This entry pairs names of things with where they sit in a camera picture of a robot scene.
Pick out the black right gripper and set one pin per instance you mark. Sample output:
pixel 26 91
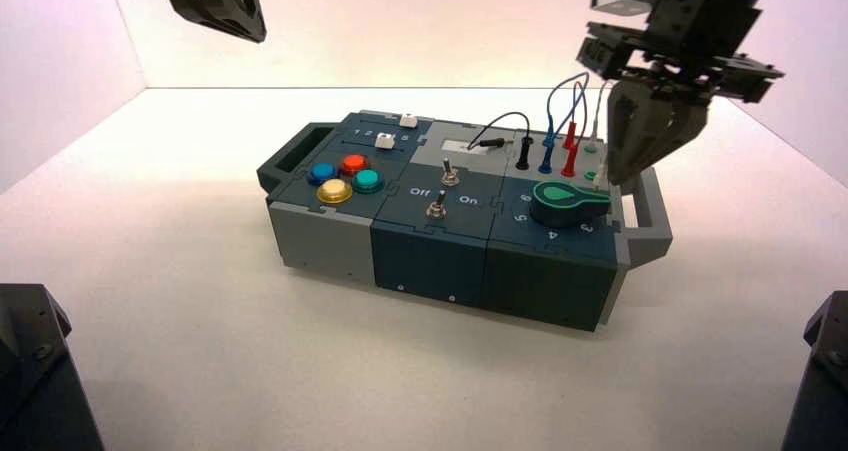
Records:
pixel 702 30

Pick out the green rotary knob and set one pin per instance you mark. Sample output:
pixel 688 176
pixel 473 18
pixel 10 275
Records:
pixel 563 204

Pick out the large white slider knob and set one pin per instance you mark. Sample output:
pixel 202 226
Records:
pixel 384 141

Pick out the small white slider knob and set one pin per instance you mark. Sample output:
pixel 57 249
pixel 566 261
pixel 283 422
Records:
pixel 409 121

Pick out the blue push button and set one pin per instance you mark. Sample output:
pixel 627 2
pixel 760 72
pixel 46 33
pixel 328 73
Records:
pixel 322 172

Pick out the orange push button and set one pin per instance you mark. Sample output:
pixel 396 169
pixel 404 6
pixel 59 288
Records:
pixel 354 164

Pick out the yellow push button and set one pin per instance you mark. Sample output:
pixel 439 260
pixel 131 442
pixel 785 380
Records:
pixel 334 191

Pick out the teal push button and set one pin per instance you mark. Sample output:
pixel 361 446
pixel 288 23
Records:
pixel 367 181

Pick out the teal and grey control box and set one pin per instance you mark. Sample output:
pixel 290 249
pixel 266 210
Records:
pixel 424 256

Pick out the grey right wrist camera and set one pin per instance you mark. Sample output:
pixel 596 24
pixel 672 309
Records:
pixel 619 1

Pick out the metal toggle switch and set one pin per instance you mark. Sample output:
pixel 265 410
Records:
pixel 450 174
pixel 436 207

